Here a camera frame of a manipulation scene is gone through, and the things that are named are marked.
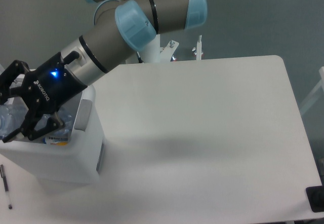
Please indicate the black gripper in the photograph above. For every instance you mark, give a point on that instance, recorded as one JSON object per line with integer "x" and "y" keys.
{"x": 50, "y": 86}

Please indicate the clear plastic water bottle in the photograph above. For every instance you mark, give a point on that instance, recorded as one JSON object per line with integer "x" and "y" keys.
{"x": 12, "y": 117}

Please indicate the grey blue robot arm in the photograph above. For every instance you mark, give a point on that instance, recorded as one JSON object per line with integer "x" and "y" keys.
{"x": 121, "y": 29}

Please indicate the white plastic trash can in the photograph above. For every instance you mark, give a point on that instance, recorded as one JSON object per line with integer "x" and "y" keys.
{"x": 78, "y": 161}

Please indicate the blue snack packet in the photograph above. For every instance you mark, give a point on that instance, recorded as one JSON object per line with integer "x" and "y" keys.
{"x": 55, "y": 140}

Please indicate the black pen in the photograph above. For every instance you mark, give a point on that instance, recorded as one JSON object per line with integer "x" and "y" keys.
{"x": 6, "y": 187}

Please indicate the black clamp device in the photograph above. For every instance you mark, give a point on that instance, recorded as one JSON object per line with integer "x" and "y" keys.
{"x": 315, "y": 198}

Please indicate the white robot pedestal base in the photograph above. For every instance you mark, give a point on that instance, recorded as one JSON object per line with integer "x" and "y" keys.
{"x": 154, "y": 53}

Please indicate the white frame bar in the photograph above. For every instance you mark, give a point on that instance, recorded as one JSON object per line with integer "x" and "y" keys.
{"x": 313, "y": 96}

